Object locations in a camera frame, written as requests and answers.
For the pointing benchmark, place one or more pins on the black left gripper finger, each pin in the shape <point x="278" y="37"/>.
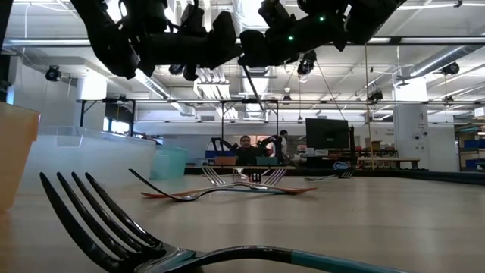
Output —
<point x="225" y="41"/>

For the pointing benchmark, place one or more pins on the round silver ceiling duct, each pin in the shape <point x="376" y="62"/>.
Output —
<point x="263" y="85"/>
<point x="439" y="60"/>

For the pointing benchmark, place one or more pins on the small teal bin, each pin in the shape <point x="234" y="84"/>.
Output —
<point x="267" y="160"/>

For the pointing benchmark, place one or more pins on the blue storage bin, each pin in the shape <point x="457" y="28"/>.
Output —
<point x="475" y="144"/>
<point x="475" y="165"/>

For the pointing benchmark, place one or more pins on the small orange bin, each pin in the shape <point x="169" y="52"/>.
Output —
<point x="225" y="160"/>

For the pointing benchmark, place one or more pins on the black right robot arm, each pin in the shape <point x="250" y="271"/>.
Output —
<point x="371" y="19"/>

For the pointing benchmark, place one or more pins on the white square column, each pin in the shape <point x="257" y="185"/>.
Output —
<point x="411" y="129"/>
<point x="91" y="106"/>

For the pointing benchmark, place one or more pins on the black truss frame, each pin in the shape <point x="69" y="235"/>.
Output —
<point x="132" y="113"/>

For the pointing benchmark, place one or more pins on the clear translucent plastic bin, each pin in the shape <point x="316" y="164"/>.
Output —
<point x="94" y="163"/>

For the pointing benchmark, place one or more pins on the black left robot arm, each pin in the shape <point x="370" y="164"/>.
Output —
<point x="106" y="38"/>

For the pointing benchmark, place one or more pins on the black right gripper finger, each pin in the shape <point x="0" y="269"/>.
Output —
<point x="253" y="49"/>

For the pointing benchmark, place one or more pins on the black monitor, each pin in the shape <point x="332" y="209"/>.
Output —
<point x="326" y="133"/>

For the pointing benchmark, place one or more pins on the black aluminium rig frame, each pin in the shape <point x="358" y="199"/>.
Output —
<point x="417" y="174"/>

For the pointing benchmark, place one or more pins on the cardboard box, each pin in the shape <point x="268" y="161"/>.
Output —
<point x="376" y="145"/>

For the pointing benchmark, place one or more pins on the teal translucent plastic bin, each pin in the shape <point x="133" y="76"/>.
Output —
<point x="168" y="163"/>

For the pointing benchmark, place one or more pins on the orange translucent plastic bin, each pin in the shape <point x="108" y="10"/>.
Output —
<point x="15" y="151"/>

